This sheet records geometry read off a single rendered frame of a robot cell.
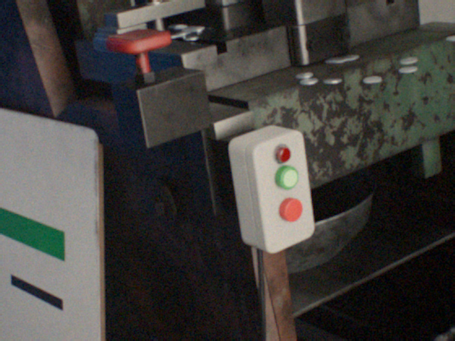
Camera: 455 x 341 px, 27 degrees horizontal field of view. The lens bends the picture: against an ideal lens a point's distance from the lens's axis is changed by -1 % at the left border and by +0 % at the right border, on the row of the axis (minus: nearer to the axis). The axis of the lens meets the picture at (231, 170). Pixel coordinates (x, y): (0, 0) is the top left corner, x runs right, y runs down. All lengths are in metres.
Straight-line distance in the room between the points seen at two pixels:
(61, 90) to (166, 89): 0.47
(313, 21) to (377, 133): 0.18
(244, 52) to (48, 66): 0.38
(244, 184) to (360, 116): 0.28
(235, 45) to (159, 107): 0.23
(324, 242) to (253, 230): 0.34
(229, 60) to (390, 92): 0.24
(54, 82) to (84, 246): 0.27
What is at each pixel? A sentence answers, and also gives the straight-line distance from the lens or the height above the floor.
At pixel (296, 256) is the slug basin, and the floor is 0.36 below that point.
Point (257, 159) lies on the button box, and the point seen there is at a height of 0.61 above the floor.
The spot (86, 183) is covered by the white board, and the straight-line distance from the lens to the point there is 1.45.
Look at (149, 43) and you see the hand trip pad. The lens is 1.07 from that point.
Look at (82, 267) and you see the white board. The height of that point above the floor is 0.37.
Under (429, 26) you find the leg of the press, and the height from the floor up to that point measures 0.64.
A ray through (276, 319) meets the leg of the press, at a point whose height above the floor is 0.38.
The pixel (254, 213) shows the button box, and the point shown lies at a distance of 1.10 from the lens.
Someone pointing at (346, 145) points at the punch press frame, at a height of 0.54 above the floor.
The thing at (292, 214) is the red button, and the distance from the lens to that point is 1.11.
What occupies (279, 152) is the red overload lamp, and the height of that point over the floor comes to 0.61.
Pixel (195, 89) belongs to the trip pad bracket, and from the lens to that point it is 1.12.
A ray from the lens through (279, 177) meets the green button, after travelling 1.08.
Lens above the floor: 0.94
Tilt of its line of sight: 18 degrees down
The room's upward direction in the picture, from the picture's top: 9 degrees counter-clockwise
